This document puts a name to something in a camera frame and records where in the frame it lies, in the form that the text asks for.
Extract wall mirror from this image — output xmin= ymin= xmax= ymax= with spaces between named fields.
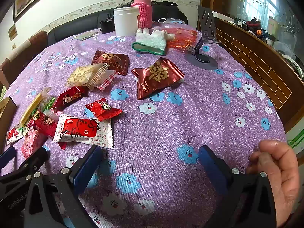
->
xmin=228 ymin=0 xmax=304 ymax=81

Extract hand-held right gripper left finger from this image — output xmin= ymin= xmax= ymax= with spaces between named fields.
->
xmin=24 ymin=144 xmax=105 ymax=228

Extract purple floral tablecloth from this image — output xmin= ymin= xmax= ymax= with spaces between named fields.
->
xmin=0 ymin=22 xmax=288 ymax=228

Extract black sofa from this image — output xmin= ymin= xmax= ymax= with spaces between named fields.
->
xmin=47 ymin=1 xmax=188 ymax=47

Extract white plastic jar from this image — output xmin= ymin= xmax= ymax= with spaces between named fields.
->
xmin=113 ymin=6 xmax=140 ymax=36

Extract white and red snack packet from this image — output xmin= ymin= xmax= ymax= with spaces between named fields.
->
xmin=52 ymin=113 xmax=114 ymax=150

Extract dark red candy with face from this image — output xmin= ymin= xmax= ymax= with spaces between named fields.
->
xmin=51 ymin=85 xmax=88 ymax=111

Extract small white red packet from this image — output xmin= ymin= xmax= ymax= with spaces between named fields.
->
xmin=7 ymin=126 xmax=25 ymax=146

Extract beige cookie packet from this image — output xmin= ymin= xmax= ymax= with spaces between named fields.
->
xmin=65 ymin=63 xmax=118 ymax=91

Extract brown chair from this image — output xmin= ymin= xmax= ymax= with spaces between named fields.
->
xmin=0 ymin=30 xmax=48 ymax=88

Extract cardboard box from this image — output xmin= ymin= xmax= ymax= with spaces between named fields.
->
xmin=0 ymin=97 xmax=17 ymax=148

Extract grey phone stand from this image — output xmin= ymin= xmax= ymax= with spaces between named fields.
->
xmin=185 ymin=5 xmax=219 ymax=71

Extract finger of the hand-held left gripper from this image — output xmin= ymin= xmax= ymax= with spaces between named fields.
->
xmin=0 ymin=146 xmax=17 ymax=170
xmin=0 ymin=147 xmax=49 ymax=190

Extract small bright red candy packet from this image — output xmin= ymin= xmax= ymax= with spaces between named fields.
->
xmin=85 ymin=101 xmax=123 ymax=121

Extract large dark red snack packet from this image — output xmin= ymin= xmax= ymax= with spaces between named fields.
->
xmin=131 ymin=57 xmax=185 ymax=100

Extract dark red gold-print packet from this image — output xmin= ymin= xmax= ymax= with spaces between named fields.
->
xmin=91 ymin=50 xmax=130 ymax=76

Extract red plastic bag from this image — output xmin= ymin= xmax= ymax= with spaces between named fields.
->
xmin=164 ymin=27 xmax=198 ymax=50

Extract small black device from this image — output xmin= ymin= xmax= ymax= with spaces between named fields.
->
xmin=99 ymin=14 xmax=116 ymax=34

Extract green candy wrapper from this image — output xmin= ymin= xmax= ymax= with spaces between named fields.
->
xmin=41 ymin=95 xmax=56 ymax=112

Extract bamboo wall sticker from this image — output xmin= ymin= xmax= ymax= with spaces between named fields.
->
xmin=286 ymin=126 xmax=304 ymax=152

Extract bottle with pink knit sleeve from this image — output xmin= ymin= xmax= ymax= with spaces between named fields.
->
xmin=131 ymin=0 xmax=153 ymax=30

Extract light blue cloth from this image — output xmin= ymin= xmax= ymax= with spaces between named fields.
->
xmin=164 ymin=18 xmax=186 ymax=25

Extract yellow wafer packet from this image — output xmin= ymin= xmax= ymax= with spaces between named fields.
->
xmin=18 ymin=88 xmax=51 ymax=127

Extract red packet with green logo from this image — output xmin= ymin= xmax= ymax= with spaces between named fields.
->
xmin=27 ymin=110 xmax=59 ymax=138

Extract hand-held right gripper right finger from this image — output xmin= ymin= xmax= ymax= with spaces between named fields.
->
xmin=198 ymin=145 xmax=277 ymax=228

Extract pink snack packet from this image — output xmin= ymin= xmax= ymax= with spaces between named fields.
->
xmin=21 ymin=129 xmax=48 ymax=159

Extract white green plastic bag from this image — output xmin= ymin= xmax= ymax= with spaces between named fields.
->
xmin=132 ymin=28 xmax=176 ymax=55

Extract person's right hand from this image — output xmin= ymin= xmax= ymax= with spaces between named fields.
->
xmin=246 ymin=140 xmax=300 ymax=228

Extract wooden cabinet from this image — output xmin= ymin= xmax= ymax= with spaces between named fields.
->
xmin=197 ymin=0 xmax=304 ymax=133

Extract flat patterned card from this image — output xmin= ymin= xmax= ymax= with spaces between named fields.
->
xmin=74 ymin=33 xmax=95 ymax=41

